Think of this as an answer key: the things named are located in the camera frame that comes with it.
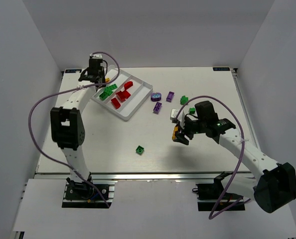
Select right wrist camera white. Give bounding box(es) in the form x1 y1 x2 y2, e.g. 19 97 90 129
170 109 185 123

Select red small lego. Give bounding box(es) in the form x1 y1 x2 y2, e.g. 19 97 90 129
116 91 125 102

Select purple lego brick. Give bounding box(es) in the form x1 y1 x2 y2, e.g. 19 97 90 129
166 91 174 103
153 102 162 114

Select red tall lego in tray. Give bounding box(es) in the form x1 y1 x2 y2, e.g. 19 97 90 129
120 90 131 102

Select right blue table label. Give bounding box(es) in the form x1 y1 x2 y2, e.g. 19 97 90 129
212 67 230 71

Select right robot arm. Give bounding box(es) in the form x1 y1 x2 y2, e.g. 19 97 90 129
170 101 296 213

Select left blue table label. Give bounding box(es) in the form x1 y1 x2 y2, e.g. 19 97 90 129
64 69 82 74

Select purple lego brick right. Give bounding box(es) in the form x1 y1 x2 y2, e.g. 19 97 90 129
166 91 174 103

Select purple lego brick left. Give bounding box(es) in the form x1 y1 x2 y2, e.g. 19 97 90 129
153 102 162 114

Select green square lego in tray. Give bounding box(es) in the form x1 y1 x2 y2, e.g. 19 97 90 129
99 92 109 101

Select white divided sorting tray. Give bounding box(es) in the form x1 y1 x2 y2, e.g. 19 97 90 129
92 65 153 121

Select large yellow rounded lego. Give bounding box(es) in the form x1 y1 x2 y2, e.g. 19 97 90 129
171 126 179 141

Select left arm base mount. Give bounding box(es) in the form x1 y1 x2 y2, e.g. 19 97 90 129
61 177 115 209

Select green flat lego in tray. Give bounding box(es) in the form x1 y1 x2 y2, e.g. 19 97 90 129
105 84 118 92

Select blue table label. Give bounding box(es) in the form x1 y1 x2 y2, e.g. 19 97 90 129
64 69 82 74
212 67 230 71

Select green square lego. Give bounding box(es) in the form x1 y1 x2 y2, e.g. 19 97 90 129
99 92 109 101
136 145 145 155

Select green bush lego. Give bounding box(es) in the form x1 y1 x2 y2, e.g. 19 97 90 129
180 96 189 105

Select red sloped lego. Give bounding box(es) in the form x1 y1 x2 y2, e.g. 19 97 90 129
124 81 134 90

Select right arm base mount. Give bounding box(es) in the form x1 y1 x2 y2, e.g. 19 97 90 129
192 171 246 212

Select small green lego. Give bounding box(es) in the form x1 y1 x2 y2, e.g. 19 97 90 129
189 108 196 114

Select purple round flower lego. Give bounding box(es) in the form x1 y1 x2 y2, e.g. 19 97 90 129
150 93 162 102

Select green 2x4 lego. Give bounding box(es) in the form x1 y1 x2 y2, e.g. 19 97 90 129
104 86 114 96

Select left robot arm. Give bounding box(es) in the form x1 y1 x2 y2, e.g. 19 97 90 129
50 54 105 199

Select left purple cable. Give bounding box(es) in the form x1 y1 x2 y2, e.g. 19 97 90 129
28 51 121 209

